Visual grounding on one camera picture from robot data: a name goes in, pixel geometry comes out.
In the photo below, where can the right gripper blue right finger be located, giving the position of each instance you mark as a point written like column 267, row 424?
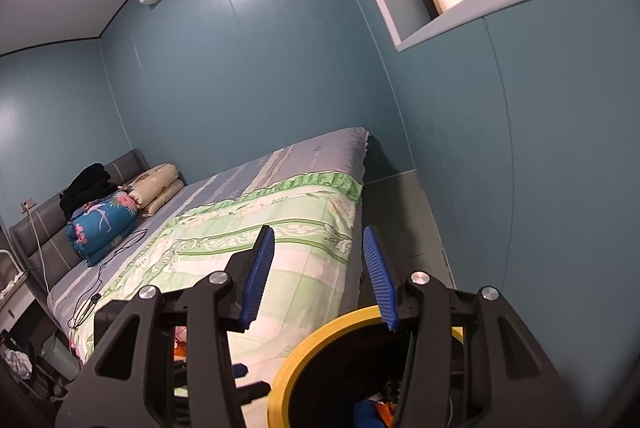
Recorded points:
column 383, row 285

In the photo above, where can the white shelf desk unit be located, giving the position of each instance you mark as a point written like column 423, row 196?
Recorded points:
column 16, row 297

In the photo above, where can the yellow rimmed trash bin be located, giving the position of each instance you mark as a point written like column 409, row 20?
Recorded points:
column 352, row 358

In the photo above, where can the wall power outlet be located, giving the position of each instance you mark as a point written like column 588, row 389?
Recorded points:
column 27, row 205

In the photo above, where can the orange snack wrapper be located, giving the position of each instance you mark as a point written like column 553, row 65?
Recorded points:
column 386, row 412

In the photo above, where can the blue plastic bag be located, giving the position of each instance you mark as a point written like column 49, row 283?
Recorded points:
column 366, row 415

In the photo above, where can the grey small waste basket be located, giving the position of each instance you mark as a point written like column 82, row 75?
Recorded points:
column 55, row 353

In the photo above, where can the black clothing pile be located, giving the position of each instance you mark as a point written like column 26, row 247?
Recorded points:
column 93, row 183

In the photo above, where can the blue floral folded blanket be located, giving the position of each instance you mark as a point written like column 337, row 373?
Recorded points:
column 98, row 228

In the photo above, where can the grey padded headboard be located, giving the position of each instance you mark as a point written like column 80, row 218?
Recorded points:
column 42, row 245

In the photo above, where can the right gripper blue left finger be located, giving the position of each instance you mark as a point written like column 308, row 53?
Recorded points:
column 255, row 282

